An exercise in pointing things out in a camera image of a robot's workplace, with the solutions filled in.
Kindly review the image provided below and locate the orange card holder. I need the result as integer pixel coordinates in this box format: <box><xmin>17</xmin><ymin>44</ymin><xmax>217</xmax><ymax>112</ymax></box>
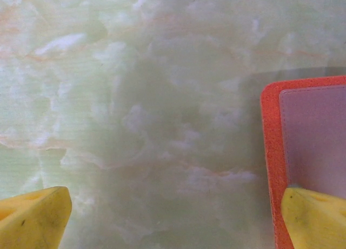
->
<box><xmin>259</xmin><ymin>75</ymin><xmax>346</xmax><ymax>249</ymax></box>

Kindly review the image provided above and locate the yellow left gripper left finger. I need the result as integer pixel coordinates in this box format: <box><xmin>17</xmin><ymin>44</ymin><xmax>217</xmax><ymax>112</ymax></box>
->
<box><xmin>0</xmin><ymin>186</ymin><xmax>72</xmax><ymax>249</ymax></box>

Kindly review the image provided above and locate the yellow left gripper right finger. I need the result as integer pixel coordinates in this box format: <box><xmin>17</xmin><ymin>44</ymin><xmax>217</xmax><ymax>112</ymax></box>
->
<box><xmin>280</xmin><ymin>185</ymin><xmax>346</xmax><ymax>249</ymax></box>

